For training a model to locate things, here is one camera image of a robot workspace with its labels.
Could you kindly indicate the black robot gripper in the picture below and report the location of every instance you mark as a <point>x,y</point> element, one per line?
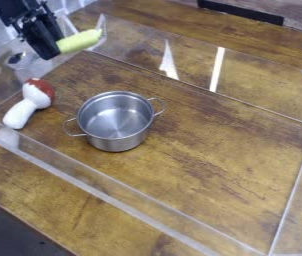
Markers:
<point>31,16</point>

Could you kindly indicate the plush red white mushroom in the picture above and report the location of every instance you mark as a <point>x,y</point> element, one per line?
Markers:
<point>38,97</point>

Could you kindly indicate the small stainless steel pot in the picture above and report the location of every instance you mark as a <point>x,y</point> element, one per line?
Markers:
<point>115,120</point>

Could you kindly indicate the black bar in background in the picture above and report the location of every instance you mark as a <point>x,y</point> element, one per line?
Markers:
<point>241,12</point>

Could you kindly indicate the clear acrylic enclosure wall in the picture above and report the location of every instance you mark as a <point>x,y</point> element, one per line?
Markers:
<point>211,187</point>

